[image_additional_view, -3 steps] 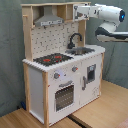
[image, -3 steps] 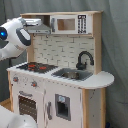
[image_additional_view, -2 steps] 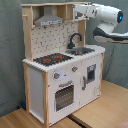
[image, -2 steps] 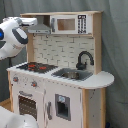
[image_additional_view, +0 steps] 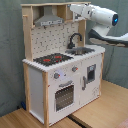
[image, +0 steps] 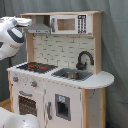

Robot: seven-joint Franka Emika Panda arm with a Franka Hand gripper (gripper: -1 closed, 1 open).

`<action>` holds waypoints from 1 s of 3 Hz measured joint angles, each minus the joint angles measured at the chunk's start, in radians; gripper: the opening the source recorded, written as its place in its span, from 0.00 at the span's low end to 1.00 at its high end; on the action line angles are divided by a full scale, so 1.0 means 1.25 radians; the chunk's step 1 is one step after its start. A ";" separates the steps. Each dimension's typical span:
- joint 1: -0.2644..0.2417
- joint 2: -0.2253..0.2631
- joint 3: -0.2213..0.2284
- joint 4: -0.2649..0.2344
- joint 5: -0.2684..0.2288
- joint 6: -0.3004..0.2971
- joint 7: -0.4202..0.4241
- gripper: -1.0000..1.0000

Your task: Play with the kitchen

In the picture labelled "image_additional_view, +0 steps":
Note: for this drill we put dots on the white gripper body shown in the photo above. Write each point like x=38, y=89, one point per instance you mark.
x=86, y=12

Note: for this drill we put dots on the grey range hood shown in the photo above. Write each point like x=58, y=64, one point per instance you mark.
x=48, y=18

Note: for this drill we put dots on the oven door with handle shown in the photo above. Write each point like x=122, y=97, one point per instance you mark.
x=64, y=96

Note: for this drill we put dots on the black toy faucet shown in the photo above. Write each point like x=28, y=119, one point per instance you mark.
x=74, y=39

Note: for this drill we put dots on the left red stove knob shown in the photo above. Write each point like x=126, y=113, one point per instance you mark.
x=56, y=75

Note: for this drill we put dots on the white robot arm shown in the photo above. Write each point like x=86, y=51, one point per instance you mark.
x=104, y=20

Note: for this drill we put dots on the black stovetop red burners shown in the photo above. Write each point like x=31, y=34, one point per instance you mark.
x=52, y=59

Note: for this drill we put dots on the toy microwave with door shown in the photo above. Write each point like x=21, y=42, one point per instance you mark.
x=71, y=18

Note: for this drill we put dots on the right red stove knob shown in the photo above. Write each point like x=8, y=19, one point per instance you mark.
x=74, y=69

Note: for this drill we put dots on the wooden toy kitchen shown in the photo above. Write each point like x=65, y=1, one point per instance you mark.
x=40, y=84

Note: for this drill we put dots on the grey toy sink basin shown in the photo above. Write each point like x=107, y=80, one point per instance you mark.
x=79, y=51

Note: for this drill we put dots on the white fridge door with dispenser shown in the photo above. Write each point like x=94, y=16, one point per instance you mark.
x=90, y=79

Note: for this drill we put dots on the red stove knob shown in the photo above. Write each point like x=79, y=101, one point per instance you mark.
x=74, y=69
x=56, y=75

